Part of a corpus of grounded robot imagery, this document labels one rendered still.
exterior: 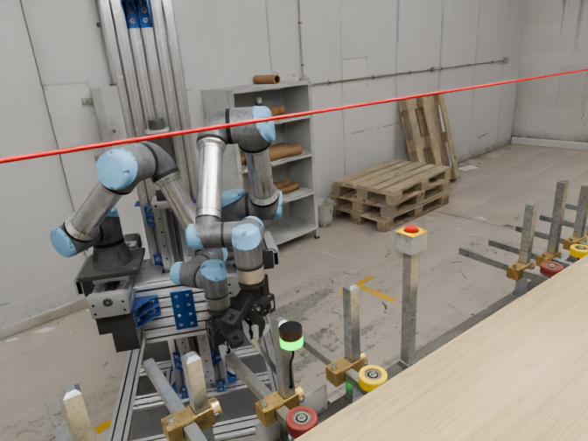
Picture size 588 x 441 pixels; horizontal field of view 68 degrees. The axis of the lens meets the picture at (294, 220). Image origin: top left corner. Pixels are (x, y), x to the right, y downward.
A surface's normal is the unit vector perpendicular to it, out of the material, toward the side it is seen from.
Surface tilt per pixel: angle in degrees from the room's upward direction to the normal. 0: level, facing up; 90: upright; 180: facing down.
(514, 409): 0
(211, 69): 90
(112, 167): 85
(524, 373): 0
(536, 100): 90
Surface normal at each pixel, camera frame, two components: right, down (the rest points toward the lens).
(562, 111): -0.74, 0.28
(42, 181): 0.66, 0.22
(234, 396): -0.07, -0.94
